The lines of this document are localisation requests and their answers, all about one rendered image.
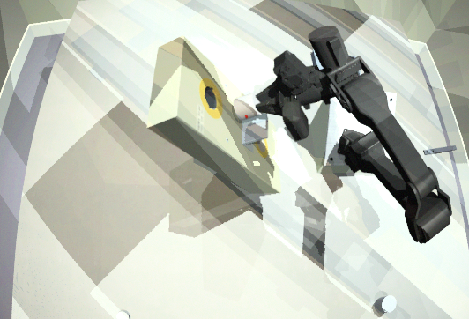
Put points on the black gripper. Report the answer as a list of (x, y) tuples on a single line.
[(276, 99)]

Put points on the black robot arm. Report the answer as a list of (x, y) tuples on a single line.
[(407, 177)]

